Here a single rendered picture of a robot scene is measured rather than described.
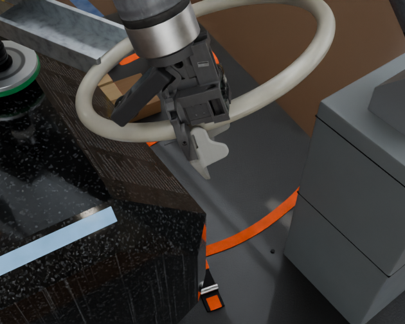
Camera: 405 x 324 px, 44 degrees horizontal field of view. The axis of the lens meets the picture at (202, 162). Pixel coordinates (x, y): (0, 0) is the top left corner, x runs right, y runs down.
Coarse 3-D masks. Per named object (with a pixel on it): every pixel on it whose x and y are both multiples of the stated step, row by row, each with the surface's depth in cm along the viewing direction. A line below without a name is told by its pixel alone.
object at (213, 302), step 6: (210, 276) 192; (204, 282) 191; (210, 282) 191; (204, 288) 190; (210, 288) 190; (216, 288) 190; (204, 294) 191; (210, 294) 191; (216, 294) 191; (204, 300) 189; (210, 300) 189; (216, 300) 189; (222, 300) 189; (210, 306) 187; (216, 306) 187; (222, 306) 188
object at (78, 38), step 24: (24, 0) 119; (48, 0) 115; (0, 24) 111; (24, 24) 116; (48, 24) 116; (72, 24) 115; (96, 24) 111; (120, 24) 108; (48, 48) 107; (72, 48) 103; (96, 48) 110
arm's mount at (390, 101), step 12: (384, 84) 128; (396, 84) 125; (372, 96) 134; (384, 96) 130; (396, 96) 127; (372, 108) 136; (384, 108) 132; (396, 108) 129; (384, 120) 134; (396, 120) 131
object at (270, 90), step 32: (224, 0) 107; (256, 0) 104; (288, 0) 97; (320, 0) 89; (320, 32) 80; (256, 96) 72; (96, 128) 81; (128, 128) 77; (160, 128) 74; (192, 128) 73
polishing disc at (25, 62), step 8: (8, 40) 144; (8, 48) 142; (16, 48) 142; (24, 48) 142; (16, 56) 140; (24, 56) 140; (32, 56) 140; (16, 64) 138; (24, 64) 138; (32, 64) 138; (8, 72) 135; (16, 72) 135; (24, 72) 135; (32, 72) 136; (0, 80) 133; (8, 80) 133; (16, 80) 133; (24, 80) 134; (0, 88) 131; (8, 88) 132
